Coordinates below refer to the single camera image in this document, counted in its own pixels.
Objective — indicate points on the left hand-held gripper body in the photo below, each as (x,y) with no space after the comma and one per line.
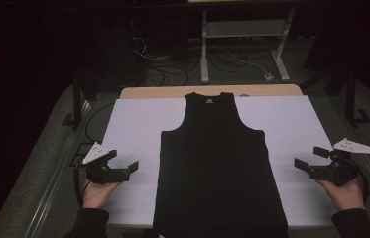
(101,174)

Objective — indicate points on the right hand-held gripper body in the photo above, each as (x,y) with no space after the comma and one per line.
(336,170)

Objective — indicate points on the black tank top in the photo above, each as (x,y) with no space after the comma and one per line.
(219,158)

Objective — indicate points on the person's left hand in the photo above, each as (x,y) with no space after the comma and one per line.
(97,195)

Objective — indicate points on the person's right hand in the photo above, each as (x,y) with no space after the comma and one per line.
(344,196)

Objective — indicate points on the white table cover sheet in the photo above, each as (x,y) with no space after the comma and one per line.
(133,129)

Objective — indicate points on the black metal stand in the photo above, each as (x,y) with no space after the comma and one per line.
(77,102)
(351,99)

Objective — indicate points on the grey metal desk frame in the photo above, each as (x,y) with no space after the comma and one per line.
(243,29)

